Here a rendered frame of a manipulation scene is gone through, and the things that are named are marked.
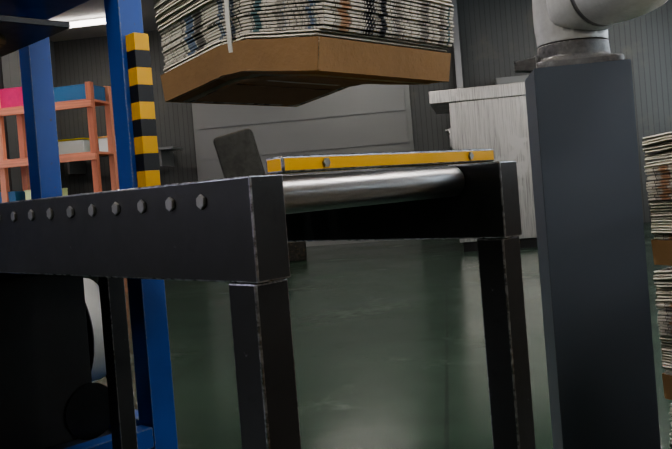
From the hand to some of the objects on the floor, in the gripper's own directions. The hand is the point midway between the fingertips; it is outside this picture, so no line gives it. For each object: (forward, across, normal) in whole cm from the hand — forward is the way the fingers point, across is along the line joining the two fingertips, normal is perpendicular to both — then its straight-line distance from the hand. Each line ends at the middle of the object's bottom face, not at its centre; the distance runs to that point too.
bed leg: (+26, +126, +31) cm, 132 cm away
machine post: (-109, +139, -37) cm, 181 cm away
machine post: (-169, +144, -37) cm, 225 cm away
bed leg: (+26, +128, -19) cm, 132 cm away
